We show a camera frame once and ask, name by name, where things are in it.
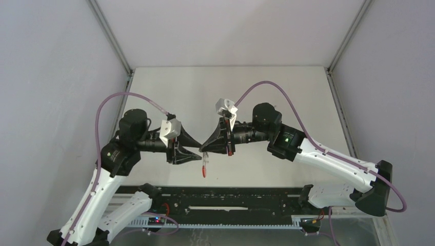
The circuit board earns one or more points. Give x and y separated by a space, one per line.
156 221
310 223

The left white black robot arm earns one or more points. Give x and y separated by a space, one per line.
88 225

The right circuit board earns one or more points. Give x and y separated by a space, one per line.
310 223

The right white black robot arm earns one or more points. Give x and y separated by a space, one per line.
365 183

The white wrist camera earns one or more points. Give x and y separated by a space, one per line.
170 129
227 109

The red grey keyring holder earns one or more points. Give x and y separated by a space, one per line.
205 161

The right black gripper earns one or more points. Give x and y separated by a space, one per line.
218 142

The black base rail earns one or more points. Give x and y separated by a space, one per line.
223 206

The left circuit board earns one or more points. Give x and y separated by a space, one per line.
156 221

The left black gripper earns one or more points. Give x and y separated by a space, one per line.
175 156

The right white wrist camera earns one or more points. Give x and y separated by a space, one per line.
227 109

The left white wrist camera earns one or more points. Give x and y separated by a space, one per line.
170 129

